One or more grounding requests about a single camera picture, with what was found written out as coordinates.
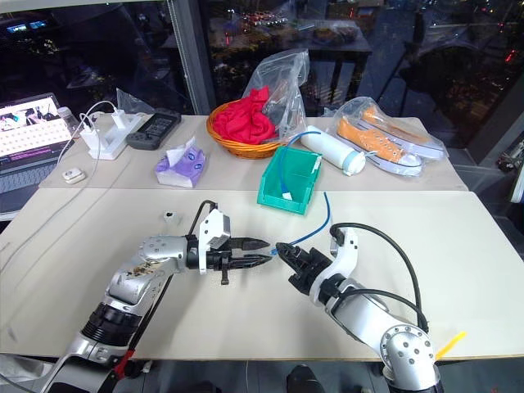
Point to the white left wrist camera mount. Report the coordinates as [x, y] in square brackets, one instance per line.
[210, 229]

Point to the red cloth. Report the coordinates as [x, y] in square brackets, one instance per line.
[241, 120]

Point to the orange canvas shoe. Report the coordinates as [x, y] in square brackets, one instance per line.
[409, 135]
[376, 147]

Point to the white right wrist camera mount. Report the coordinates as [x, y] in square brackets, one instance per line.
[346, 254]

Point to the yellow zip tie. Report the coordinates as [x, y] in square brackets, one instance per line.
[450, 343]

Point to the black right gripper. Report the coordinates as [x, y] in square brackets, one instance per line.
[313, 268]

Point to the large white charger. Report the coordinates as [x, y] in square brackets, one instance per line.
[90, 138]

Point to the small clear plastic bag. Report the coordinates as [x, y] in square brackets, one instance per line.
[133, 102]

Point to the grey window frame post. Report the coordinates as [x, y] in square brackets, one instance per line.
[192, 57]

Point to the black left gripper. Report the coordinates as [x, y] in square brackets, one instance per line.
[223, 256]

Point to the clear plastic water bottle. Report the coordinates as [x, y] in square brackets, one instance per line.
[69, 120]

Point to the purple tissue pack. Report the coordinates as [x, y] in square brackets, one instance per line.
[180, 165]

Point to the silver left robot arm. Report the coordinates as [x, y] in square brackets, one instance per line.
[135, 286]

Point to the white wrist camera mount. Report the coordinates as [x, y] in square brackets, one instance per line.
[346, 254]
[210, 229]

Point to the white bottle with blue cap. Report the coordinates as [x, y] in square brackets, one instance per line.
[327, 148]

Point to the white earbud case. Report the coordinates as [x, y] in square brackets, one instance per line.
[74, 175]

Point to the clear plastic bag with items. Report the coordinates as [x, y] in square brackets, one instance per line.
[278, 78]

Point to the silver laptop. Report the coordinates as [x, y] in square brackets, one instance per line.
[28, 151]

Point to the orange wicker basket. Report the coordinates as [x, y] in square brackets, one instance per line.
[245, 148]

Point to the black handheld device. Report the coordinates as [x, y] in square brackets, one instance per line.
[153, 130]

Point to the small white bin label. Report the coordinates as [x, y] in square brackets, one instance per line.
[317, 163]

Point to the small white charger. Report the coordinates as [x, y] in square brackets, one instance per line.
[119, 119]

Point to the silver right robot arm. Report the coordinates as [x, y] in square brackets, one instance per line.
[364, 311]

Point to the orange sneakers in bag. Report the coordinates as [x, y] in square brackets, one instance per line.
[352, 107]

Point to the white coupler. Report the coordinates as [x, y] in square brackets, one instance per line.
[288, 196]
[270, 251]
[168, 216]

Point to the green plastic bin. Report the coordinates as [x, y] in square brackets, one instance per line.
[294, 172]

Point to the white power strip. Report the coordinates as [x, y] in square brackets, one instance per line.
[116, 141]

